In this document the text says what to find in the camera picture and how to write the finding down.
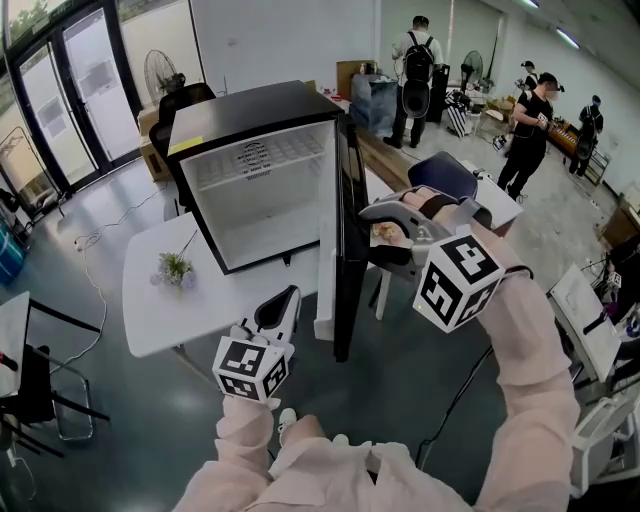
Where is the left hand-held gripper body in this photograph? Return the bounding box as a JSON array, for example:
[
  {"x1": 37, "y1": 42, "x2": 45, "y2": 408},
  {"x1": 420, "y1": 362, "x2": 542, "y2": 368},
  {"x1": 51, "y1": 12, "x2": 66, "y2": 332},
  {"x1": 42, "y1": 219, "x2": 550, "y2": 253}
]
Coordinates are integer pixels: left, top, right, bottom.
[{"x1": 211, "y1": 325, "x2": 296, "y2": 403}]

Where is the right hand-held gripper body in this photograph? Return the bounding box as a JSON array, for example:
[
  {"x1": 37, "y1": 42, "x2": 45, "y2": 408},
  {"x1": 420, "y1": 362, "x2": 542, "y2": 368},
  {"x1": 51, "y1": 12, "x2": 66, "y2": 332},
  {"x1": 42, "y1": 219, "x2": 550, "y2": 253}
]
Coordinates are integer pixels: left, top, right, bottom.
[{"x1": 410, "y1": 199, "x2": 506, "y2": 335}]

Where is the black mini fridge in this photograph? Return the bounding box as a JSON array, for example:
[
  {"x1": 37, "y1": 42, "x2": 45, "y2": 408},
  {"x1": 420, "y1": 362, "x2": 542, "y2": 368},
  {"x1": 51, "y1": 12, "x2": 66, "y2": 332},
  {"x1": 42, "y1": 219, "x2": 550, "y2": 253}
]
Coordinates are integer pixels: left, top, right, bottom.
[{"x1": 167, "y1": 79, "x2": 372, "y2": 364}]

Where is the person's left forearm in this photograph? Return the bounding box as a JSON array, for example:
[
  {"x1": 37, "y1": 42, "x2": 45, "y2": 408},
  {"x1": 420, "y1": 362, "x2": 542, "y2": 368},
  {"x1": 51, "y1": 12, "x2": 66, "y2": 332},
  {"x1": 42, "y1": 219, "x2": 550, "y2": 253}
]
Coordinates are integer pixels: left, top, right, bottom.
[{"x1": 214, "y1": 397, "x2": 279, "y2": 471}]

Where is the person's right forearm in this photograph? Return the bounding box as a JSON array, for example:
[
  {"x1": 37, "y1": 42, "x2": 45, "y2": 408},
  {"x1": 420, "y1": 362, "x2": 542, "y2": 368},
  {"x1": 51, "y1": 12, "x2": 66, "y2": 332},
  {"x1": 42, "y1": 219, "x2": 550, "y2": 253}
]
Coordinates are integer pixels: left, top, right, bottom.
[{"x1": 472, "y1": 264, "x2": 576, "y2": 401}]

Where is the glass double door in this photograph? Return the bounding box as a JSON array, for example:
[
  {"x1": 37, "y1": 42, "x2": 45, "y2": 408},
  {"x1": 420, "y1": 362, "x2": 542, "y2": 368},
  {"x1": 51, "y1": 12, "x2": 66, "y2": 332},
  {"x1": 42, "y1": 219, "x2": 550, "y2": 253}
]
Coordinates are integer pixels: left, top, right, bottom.
[{"x1": 0, "y1": 0, "x2": 146, "y2": 176}]

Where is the person's right hand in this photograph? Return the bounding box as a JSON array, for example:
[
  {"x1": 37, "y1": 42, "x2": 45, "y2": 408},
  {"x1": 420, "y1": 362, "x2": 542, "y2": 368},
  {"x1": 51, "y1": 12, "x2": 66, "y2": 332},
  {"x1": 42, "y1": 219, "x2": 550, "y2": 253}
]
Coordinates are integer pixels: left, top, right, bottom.
[{"x1": 399, "y1": 185, "x2": 459, "y2": 219}]

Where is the pink flower bunch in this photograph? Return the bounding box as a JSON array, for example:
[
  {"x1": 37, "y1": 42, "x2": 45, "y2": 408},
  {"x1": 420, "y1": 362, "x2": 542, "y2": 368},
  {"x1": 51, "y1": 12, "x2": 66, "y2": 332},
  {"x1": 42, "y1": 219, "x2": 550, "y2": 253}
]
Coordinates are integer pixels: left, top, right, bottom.
[{"x1": 371, "y1": 223, "x2": 412, "y2": 246}]

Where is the wooden board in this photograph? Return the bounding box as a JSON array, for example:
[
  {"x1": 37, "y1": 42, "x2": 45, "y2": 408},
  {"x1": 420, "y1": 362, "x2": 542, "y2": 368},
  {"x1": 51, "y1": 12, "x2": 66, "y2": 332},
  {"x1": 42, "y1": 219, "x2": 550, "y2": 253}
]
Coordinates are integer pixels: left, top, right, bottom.
[{"x1": 357, "y1": 127, "x2": 421, "y2": 194}]

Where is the blue chair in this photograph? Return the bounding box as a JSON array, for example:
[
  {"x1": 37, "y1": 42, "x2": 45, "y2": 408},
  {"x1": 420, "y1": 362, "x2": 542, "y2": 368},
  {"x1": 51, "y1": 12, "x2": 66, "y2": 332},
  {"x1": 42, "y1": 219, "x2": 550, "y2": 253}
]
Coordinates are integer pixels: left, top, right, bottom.
[{"x1": 407, "y1": 151, "x2": 481, "y2": 201}]

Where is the person's left white shoe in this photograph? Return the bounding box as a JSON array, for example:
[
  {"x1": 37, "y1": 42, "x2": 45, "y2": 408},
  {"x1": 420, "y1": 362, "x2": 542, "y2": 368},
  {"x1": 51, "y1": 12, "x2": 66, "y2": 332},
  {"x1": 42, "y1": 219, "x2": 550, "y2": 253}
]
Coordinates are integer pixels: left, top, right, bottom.
[{"x1": 277, "y1": 407, "x2": 299, "y2": 446}]

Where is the wooden low table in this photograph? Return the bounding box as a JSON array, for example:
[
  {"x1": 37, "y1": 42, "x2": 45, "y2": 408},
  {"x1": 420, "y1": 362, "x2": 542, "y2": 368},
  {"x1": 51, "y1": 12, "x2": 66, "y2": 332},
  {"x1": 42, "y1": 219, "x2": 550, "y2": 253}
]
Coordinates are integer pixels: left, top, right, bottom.
[{"x1": 462, "y1": 159, "x2": 525, "y2": 236}]

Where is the purple flower bunch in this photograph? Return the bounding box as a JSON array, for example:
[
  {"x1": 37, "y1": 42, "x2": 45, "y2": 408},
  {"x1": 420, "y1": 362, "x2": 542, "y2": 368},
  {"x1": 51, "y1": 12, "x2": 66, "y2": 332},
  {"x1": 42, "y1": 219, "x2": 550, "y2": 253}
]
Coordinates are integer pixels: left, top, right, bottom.
[{"x1": 149, "y1": 228, "x2": 200, "y2": 291}]

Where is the plastic wrapped bin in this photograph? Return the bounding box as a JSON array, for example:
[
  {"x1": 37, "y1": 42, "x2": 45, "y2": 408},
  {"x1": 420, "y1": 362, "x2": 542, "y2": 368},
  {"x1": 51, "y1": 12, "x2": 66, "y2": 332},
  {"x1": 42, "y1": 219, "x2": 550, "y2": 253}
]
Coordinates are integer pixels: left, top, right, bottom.
[{"x1": 349, "y1": 74, "x2": 399, "y2": 139}]

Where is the black white striped bag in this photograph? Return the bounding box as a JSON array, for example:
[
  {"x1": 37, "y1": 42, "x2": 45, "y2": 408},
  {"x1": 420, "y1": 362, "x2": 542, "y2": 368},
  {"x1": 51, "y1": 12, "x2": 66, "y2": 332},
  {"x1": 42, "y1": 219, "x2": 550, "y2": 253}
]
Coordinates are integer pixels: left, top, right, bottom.
[{"x1": 444, "y1": 92, "x2": 474, "y2": 139}]

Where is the white black-framed desk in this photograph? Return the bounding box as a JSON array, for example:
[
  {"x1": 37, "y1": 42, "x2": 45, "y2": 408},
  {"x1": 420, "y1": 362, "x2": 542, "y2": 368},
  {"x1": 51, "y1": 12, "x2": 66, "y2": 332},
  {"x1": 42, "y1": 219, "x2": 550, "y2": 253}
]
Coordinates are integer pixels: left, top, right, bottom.
[{"x1": 547, "y1": 263, "x2": 624, "y2": 386}]

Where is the person's pink clothing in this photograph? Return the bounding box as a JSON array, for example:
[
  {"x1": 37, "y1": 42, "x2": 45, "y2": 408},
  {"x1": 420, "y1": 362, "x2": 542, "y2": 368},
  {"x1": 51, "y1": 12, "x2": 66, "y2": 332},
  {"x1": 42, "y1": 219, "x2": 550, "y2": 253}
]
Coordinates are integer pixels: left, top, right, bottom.
[{"x1": 172, "y1": 394, "x2": 584, "y2": 512}]

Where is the small cardboard box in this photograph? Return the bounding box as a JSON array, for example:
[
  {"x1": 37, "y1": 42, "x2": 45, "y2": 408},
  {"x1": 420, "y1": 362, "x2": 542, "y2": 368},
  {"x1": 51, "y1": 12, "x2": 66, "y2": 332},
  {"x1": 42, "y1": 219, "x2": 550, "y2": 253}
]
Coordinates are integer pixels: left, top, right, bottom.
[{"x1": 335, "y1": 59, "x2": 379, "y2": 99}]

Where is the small black standing fan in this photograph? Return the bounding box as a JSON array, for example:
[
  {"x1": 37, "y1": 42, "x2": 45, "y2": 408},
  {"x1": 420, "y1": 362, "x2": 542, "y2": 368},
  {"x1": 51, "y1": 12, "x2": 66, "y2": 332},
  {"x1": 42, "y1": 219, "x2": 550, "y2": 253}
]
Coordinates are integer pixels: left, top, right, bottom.
[{"x1": 459, "y1": 49, "x2": 485, "y2": 94}]

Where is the large cardboard box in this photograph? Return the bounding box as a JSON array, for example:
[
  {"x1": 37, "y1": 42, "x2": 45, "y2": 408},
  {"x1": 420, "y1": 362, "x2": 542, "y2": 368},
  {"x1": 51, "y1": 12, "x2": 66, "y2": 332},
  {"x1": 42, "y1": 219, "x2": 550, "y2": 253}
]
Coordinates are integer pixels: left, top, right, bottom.
[{"x1": 137, "y1": 107, "x2": 174, "y2": 182}]

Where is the white office chair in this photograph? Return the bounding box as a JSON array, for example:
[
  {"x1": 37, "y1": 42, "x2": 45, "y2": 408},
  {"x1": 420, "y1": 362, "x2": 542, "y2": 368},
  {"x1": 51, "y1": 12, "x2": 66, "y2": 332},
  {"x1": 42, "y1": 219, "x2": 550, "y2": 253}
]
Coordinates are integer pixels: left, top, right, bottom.
[{"x1": 569, "y1": 394, "x2": 640, "y2": 501}]

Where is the black folding chair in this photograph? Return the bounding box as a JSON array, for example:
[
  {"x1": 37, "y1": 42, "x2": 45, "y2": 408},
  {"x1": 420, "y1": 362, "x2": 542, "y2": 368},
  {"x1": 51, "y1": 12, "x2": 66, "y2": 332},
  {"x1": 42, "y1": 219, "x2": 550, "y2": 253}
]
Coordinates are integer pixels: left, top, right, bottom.
[{"x1": 14, "y1": 344, "x2": 111, "y2": 441}]

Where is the black mesh office chair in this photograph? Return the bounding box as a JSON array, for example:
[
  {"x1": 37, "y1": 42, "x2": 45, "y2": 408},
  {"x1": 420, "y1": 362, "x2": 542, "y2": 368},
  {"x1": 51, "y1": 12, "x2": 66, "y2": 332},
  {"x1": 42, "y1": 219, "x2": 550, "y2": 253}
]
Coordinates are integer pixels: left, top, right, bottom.
[{"x1": 148, "y1": 82, "x2": 217, "y2": 211}]

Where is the white black-legged side table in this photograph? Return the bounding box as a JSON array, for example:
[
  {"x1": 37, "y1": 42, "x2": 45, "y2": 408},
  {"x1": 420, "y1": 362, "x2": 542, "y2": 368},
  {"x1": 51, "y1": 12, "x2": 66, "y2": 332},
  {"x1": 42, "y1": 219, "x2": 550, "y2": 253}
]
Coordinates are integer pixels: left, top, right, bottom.
[{"x1": 0, "y1": 291, "x2": 104, "y2": 401}]

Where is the blue wrapped bundle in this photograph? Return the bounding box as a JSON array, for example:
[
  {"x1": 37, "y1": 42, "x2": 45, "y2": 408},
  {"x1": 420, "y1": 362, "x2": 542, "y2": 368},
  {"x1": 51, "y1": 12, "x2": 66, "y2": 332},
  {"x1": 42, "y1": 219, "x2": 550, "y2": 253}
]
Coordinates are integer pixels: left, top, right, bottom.
[{"x1": 0, "y1": 219, "x2": 26, "y2": 286}]

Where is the large black standing fan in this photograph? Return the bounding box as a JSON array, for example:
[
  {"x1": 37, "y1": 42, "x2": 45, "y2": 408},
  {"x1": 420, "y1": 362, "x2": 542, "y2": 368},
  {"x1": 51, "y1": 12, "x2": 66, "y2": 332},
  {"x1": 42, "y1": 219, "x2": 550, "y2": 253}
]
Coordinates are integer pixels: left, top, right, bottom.
[{"x1": 143, "y1": 48, "x2": 186, "y2": 106}]

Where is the black clothes rack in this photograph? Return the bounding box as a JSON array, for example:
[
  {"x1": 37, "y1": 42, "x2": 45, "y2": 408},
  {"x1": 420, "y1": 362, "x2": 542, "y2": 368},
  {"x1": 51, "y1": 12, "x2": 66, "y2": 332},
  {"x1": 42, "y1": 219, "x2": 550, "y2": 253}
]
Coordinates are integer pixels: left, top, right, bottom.
[{"x1": 0, "y1": 124, "x2": 66, "y2": 221}]

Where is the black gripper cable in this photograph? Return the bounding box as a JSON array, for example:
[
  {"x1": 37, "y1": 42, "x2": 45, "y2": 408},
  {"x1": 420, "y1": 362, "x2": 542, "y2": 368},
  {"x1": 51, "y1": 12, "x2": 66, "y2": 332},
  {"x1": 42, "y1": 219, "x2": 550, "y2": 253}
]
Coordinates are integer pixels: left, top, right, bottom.
[{"x1": 417, "y1": 344, "x2": 494, "y2": 469}]

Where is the white floor cable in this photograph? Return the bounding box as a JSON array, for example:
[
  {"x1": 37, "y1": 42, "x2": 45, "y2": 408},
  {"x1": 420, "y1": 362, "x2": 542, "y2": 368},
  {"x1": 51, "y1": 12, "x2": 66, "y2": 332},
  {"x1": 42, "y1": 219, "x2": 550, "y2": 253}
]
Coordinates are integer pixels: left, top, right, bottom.
[{"x1": 49, "y1": 184, "x2": 166, "y2": 374}]

